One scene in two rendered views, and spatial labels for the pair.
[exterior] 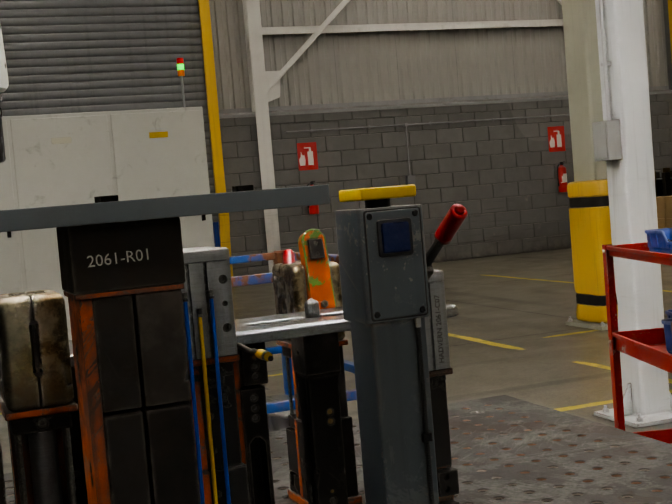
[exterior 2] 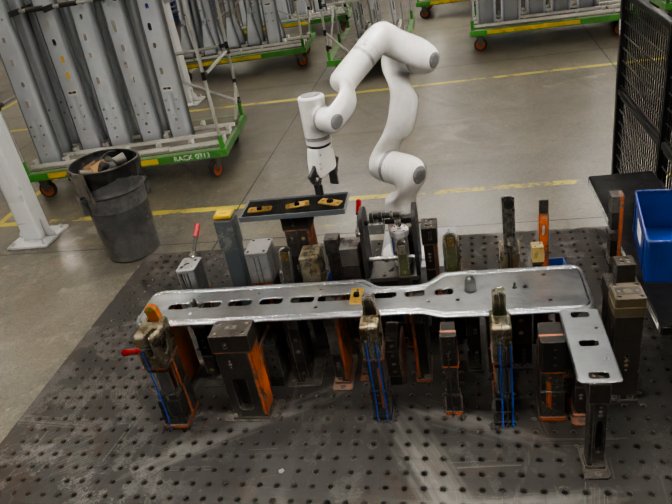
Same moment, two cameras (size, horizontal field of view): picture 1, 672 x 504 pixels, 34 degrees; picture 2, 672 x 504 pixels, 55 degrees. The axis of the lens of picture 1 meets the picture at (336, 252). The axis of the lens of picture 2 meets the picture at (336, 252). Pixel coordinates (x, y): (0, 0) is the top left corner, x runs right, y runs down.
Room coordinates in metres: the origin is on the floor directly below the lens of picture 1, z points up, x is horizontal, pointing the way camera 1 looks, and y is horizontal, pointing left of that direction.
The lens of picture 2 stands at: (2.60, 1.41, 2.09)
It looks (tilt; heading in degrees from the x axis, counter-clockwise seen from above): 29 degrees down; 214
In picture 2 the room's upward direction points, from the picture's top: 10 degrees counter-clockwise
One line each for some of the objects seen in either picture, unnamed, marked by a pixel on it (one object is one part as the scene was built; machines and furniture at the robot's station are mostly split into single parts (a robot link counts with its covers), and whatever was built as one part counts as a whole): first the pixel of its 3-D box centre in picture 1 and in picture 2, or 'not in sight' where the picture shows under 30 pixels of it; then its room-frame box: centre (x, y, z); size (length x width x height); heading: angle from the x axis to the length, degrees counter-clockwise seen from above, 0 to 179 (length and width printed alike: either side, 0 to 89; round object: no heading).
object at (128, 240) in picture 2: not in sight; (119, 206); (-0.12, -2.19, 0.36); 0.54 x 0.50 x 0.73; 20
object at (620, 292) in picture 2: not in sight; (623, 344); (1.08, 1.27, 0.88); 0.08 x 0.08 x 0.36; 21
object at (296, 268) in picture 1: (312, 383); (167, 373); (1.61, 0.05, 0.88); 0.15 x 0.11 x 0.36; 21
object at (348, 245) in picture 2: not in sight; (358, 290); (1.05, 0.43, 0.89); 0.13 x 0.11 x 0.38; 21
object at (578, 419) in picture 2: not in sight; (582, 373); (1.19, 1.18, 0.84); 0.11 x 0.06 x 0.29; 21
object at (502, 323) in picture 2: not in sight; (501, 369); (1.27, 0.99, 0.87); 0.12 x 0.09 x 0.35; 21
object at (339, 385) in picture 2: not in sight; (338, 338); (1.26, 0.46, 0.84); 0.17 x 0.06 x 0.29; 21
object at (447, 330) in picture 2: not in sight; (452, 370); (1.29, 0.85, 0.84); 0.11 x 0.08 x 0.29; 21
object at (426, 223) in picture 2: not in sight; (433, 277); (0.94, 0.66, 0.91); 0.07 x 0.05 x 0.42; 21
